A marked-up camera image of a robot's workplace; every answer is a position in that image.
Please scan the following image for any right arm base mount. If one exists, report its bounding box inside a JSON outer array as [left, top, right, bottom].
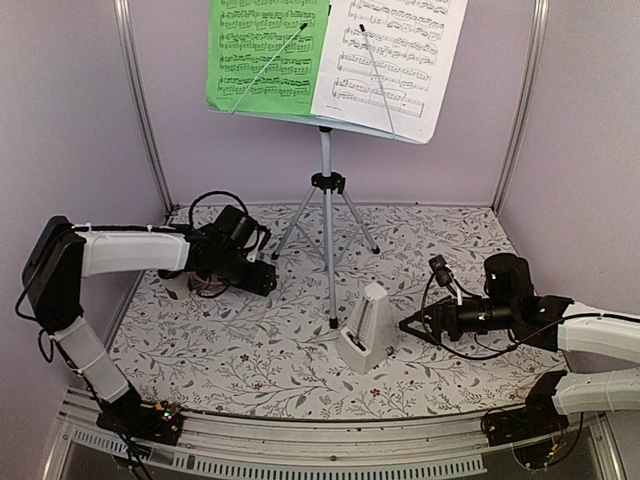
[[480, 400, 569, 446]]

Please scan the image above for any left aluminium frame post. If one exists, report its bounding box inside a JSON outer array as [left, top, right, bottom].
[[113, 0, 174, 216]]

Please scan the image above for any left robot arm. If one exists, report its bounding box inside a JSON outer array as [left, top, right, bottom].
[[16, 206, 276, 434]]

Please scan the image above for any pink plate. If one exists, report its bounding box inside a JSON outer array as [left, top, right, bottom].
[[191, 281, 230, 299]]

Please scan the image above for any aluminium front rail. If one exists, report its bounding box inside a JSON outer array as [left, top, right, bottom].
[[43, 388, 639, 479]]

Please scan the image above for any floral table mat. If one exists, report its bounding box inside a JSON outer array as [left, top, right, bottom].
[[111, 205, 566, 420]]

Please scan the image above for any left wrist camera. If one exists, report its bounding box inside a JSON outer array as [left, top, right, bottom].
[[246, 226, 271, 263]]

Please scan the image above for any aluminium frame post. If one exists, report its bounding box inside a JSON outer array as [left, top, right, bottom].
[[113, 0, 174, 216], [491, 0, 550, 216]]

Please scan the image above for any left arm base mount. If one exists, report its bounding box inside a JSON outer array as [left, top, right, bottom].
[[96, 401, 184, 446]]

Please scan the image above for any white paper cup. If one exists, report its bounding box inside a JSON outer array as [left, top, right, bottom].
[[157, 270, 191, 301]]

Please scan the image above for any green sheet music page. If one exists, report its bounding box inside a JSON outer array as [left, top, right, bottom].
[[205, 0, 331, 116]]

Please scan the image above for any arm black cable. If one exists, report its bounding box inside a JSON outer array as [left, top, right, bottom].
[[187, 189, 251, 236], [419, 272, 640, 362]]

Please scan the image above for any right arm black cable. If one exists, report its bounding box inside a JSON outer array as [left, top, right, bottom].
[[419, 272, 640, 362]]

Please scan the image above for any white metronome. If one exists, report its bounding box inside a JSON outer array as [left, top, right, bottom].
[[335, 282, 397, 375]]

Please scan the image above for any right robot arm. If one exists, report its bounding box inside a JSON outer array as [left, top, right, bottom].
[[399, 253, 639, 436]]

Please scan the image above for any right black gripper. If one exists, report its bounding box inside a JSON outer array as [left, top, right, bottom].
[[400, 296, 518, 345]]

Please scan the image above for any right aluminium frame post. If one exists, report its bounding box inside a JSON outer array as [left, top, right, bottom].
[[491, 0, 550, 216]]

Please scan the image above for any white sheet music page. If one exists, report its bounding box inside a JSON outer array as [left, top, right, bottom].
[[311, 0, 468, 144]]

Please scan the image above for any white perforated music stand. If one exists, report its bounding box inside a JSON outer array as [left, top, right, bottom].
[[203, 0, 469, 329]]

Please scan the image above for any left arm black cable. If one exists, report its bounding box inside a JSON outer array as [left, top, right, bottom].
[[187, 189, 251, 236]]

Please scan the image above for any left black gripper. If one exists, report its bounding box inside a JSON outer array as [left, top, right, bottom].
[[215, 249, 278, 297]]

